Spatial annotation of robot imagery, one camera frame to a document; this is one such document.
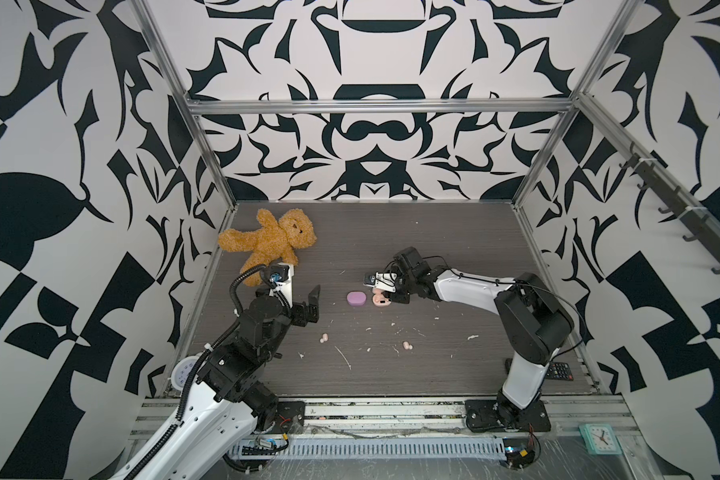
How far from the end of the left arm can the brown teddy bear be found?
373 mm

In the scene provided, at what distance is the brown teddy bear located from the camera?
97 cm

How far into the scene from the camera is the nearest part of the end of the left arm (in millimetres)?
637
